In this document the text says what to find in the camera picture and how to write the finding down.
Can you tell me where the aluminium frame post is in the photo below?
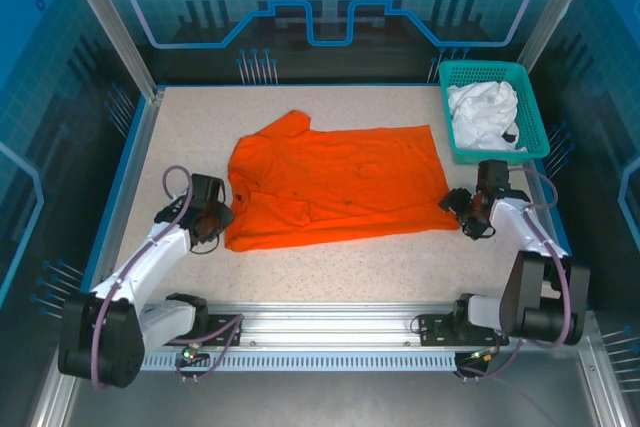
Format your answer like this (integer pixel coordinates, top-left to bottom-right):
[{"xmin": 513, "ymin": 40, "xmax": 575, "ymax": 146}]
[
  {"xmin": 517, "ymin": 0, "xmax": 604, "ymax": 73},
  {"xmin": 55, "ymin": 0, "xmax": 166, "ymax": 103}
]

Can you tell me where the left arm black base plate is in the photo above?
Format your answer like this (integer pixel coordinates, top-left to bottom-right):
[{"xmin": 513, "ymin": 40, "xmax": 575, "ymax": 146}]
[{"xmin": 152, "ymin": 313, "xmax": 244, "ymax": 347}]

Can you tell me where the teal plastic basket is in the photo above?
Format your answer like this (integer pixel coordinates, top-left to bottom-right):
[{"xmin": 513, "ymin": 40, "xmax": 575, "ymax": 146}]
[{"xmin": 438, "ymin": 59, "xmax": 550, "ymax": 167}]

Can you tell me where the aluminium cross rail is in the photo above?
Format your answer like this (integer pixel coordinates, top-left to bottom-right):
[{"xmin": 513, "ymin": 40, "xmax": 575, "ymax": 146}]
[{"xmin": 64, "ymin": 300, "xmax": 601, "ymax": 348}]

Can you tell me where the slotted white cable duct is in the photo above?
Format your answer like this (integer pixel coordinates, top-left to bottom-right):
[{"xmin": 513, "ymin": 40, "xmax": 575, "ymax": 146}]
[{"xmin": 139, "ymin": 351, "xmax": 459, "ymax": 373}]

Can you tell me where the connector with green light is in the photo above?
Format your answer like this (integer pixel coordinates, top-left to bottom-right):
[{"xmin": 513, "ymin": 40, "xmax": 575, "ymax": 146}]
[
  {"xmin": 179, "ymin": 340, "xmax": 211, "ymax": 364},
  {"xmin": 467, "ymin": 346, "xmax": 502, "ymax": 364}
]

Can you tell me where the white t-shirt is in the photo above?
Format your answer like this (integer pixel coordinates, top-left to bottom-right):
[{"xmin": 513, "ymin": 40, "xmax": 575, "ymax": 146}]
[{"xmin": 446, "ymin": 80, "xmax": 529, "ymax": 153}]

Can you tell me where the orange t-shirt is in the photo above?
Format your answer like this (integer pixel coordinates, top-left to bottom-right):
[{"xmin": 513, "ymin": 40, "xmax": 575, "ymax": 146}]
[{"xmin": 223, "ymin": 109, "xmax": 464, "ymax": 253}]

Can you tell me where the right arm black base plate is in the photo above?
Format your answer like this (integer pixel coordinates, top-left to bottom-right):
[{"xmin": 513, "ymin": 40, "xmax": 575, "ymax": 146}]
[{"xmin": 417, "ymin": 314, "xmax": 510, "ymax": 347}]

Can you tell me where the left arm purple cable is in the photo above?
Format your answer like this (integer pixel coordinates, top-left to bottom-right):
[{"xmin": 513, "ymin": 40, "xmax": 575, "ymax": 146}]
[{"xmin": 91, "ymin": 165, "xmax": 246, "ymax": 392}]

